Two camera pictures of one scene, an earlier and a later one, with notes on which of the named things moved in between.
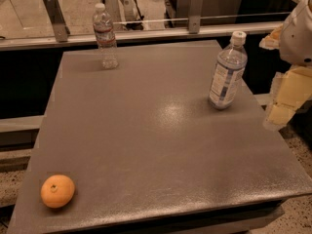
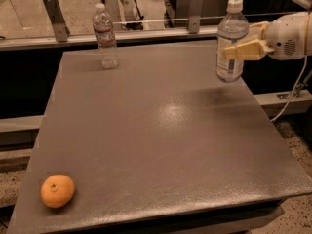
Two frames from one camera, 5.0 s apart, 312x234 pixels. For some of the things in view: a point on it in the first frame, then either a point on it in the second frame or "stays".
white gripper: x=298 y=36 → x=287 y=36
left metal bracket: x=57 y=17 stays
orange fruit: x=57 y=191 stays
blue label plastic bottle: x=228 y=73 → x=232 y=29
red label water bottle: x=103 y=31 stays
